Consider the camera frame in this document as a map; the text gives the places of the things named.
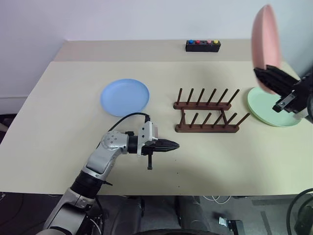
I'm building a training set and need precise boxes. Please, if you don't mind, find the green plate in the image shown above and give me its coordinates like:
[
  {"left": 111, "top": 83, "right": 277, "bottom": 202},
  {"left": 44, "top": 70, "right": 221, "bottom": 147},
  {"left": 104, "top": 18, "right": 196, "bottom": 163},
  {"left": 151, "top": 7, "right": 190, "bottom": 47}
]
[{"left": 247, "top": 87, "right": 303, "bottom": 128}]

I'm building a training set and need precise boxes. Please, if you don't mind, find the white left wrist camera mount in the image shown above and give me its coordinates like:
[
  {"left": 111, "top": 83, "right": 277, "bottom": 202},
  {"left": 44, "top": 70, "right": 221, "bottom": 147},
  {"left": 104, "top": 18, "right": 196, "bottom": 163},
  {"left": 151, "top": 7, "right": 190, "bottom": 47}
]
[{"left": 136, "top": 121, "right": 159, "bottom": 158}]

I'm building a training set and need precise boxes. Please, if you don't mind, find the blue plate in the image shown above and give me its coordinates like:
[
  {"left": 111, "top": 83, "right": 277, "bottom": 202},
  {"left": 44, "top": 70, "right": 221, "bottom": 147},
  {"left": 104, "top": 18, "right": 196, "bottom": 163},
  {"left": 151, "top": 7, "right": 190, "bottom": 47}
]
[{"left": 100, "top": 78, "right": 150, "bottom": 118}]

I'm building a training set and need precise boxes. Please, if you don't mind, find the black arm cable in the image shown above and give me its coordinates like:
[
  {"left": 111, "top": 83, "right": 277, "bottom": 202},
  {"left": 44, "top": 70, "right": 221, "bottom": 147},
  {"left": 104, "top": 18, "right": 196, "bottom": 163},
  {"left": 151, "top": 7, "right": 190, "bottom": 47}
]
[
  {"left": 286, "top": 188, "right": 313, "bottom": 235},
  {"left": 107, "top": 112, "right": 151, "bottom": 134}
]

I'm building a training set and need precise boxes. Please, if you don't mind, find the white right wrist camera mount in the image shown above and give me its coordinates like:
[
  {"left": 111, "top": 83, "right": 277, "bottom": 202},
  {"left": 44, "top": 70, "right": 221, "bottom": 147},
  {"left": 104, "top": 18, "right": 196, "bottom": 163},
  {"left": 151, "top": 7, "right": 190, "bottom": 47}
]
[{"left": 292, "top": 106, "right": 309, "bottom": 121}]

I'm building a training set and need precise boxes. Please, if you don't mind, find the metal floor bracket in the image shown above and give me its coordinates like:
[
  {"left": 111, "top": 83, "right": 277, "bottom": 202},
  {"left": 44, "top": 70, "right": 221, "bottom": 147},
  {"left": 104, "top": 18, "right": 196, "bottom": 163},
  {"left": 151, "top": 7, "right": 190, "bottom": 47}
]
[{"left": 218, "top": 216, "right": 243, "bottom": 231}]

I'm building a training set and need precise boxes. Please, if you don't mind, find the black button box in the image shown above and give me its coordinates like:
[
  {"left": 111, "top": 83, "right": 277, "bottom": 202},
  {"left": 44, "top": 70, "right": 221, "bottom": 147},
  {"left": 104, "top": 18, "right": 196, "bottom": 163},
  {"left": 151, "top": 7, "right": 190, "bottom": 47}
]
[{"left": 185, "top": 40, "right": 221, "bottom": 53}]

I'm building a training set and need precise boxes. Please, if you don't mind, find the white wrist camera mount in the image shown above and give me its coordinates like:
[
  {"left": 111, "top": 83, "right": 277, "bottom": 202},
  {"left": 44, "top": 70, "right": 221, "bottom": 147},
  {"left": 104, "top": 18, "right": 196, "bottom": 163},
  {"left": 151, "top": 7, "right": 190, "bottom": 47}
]
[
  {"left": 292, "top": 106, "right": 309, "bottom": 121},
  {"left": 136, "top": 121, "right": 159, "bottom": 158}
]

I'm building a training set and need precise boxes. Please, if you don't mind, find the wooden dish rack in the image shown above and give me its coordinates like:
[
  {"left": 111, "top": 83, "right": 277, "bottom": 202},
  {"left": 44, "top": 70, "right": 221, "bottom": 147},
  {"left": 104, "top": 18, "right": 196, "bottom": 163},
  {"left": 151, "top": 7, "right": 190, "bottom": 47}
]
[{"left": 173, "top": 88, "right": 251, "bottom": 134}]

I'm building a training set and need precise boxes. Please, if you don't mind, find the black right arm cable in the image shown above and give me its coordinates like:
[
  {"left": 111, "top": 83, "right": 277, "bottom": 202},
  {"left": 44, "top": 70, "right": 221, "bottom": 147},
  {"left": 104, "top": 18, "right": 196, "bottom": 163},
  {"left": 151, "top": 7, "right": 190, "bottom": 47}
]
[{"left": 286, "top": 188, "right": 313, "bottom": 235}]

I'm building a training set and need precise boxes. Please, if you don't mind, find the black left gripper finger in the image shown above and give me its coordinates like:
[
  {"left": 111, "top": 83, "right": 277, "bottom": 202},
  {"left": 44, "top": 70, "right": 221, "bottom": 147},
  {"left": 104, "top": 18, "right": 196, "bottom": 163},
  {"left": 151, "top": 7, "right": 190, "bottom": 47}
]
[
  {"left": 159, "top": 145, "right": 180, "bottom": 154},
  {"left": 159, "top": 139, "right": 180, "bottom": 147}
]

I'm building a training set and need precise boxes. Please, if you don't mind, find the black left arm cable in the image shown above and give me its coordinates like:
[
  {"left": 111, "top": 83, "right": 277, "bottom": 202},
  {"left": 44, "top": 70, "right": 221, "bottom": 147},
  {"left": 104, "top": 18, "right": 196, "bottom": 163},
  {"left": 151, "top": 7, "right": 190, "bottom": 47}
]
[{"left": 107, "top": 112, "right": 151, "bottom": 134}]

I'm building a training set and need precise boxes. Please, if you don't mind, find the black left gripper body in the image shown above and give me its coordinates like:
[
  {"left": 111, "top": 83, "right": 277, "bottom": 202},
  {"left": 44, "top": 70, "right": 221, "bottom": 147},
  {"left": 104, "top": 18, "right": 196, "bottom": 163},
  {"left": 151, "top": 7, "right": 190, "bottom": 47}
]
[{"left": 142, "top": 138, "right": 162, "bottom": 170}]

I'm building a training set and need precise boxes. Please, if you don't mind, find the pink plate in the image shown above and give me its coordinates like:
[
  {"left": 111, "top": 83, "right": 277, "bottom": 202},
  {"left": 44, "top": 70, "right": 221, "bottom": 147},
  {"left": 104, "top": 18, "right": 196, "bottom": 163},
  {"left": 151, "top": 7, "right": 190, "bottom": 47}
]
[{"left": 251, "top": 4, "right": 282, "bottom": 94}]

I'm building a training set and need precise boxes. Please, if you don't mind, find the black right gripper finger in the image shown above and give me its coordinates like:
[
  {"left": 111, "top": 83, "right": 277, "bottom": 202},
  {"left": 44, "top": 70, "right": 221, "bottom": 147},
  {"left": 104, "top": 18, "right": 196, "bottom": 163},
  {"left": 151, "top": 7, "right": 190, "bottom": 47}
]
[
  {"left": 266, "top": 64, "right": 301, "bottom": 85},
  {"left": 253, "top": 68, "right": 295, "bottom": 95}
]

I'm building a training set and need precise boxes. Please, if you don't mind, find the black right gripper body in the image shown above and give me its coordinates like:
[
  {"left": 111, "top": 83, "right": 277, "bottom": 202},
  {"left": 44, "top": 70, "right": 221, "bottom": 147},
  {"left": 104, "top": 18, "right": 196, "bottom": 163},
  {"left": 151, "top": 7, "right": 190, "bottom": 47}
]
[{"left": 272, "top": 76, "right": 313, "bottom": 115}]

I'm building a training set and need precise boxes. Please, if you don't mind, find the white floor cable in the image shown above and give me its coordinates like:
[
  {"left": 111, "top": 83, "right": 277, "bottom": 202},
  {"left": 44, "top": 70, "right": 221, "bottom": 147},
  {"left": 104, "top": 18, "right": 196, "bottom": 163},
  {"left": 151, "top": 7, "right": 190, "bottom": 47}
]
[{"left": 204, "top": 195, "right": 233, "bottom": 204}]

